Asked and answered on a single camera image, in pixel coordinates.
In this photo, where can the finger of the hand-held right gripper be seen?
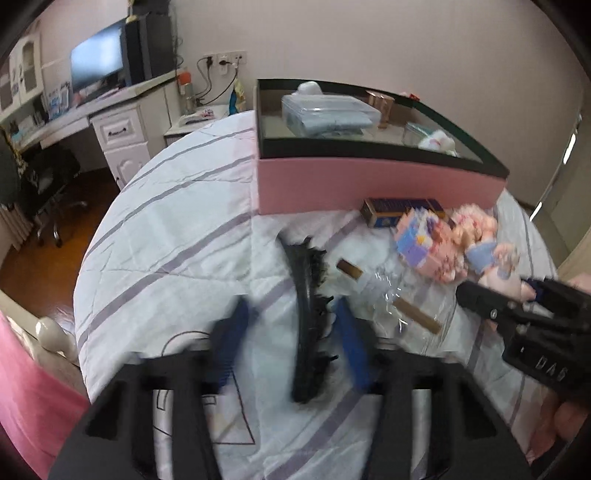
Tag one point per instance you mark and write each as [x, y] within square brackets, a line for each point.
[485, 300]
[554, 295]

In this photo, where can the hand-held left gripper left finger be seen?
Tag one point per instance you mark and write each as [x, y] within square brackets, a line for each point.
[231, 332]

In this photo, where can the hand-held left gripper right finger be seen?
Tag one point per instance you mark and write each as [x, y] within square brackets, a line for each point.
[353, 346]

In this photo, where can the pink pig figurine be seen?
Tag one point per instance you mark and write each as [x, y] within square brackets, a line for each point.
[508, 285]

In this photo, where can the pink doll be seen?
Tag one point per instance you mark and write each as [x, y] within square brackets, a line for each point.
[480, 251]

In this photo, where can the black hair claw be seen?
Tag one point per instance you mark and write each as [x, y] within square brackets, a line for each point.
[304, 323]

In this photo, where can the pink box with black rim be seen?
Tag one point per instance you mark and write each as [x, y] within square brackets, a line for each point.
[346, 184]

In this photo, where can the grey white small plush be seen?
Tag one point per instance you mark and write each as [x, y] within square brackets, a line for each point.
[438, 141]

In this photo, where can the rose gold cylinder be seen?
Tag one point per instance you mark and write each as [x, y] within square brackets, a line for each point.
[381, 108]

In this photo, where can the clear plastic box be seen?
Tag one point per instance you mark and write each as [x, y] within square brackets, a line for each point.
[323, 115]

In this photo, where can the person's right hand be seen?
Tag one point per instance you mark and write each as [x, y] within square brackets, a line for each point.
[563, 420]

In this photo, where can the gold bar clip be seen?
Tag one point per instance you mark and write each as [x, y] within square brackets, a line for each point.
[348, 270]
[418, 314]

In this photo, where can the clear plastic bag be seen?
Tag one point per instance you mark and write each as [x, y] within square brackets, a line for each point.
[401, 295]

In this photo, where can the pastel block cube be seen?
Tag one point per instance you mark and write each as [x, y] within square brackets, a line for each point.
[425, 244]

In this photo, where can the blue gold small box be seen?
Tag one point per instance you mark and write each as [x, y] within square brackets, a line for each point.
[397, 214]

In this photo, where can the white bedpost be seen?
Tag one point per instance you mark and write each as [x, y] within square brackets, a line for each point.
[51, 334]

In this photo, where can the white low table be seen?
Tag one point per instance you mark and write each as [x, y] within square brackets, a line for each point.
[184, 127]

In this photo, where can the white desk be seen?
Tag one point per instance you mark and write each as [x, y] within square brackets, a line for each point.
[124, 138]

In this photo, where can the colourful snack bag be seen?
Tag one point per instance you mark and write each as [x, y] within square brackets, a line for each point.
[236, 99]

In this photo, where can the black office chair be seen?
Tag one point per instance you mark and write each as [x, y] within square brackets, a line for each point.
[51, 180]

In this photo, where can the bottle with orange lid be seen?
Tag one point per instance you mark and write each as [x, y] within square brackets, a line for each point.
[184, 78]

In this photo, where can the dark jacket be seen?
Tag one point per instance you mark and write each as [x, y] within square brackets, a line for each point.
[9, 170]

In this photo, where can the blue white carton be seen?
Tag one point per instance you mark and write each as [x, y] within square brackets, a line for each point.
[57, 99]

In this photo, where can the black computer tower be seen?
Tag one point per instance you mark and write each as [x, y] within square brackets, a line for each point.
[147, 46]

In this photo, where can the black computer monitor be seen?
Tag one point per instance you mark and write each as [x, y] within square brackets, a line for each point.
[97, 55]

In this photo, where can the white glass-door cabinet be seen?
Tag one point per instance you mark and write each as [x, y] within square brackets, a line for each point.
[23, 74]

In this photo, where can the white wall outlet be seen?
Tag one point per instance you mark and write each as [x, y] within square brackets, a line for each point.
[224, 59]

